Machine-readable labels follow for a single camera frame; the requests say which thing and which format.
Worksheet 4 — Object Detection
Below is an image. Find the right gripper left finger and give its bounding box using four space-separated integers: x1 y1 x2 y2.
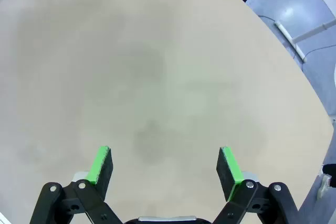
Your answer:
29 145 124 224

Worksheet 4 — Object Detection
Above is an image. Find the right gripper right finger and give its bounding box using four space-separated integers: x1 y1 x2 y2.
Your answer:
209 146 307 224

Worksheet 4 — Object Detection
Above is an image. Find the grey sneaker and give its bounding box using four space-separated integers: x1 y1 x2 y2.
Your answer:
316 174 332 200

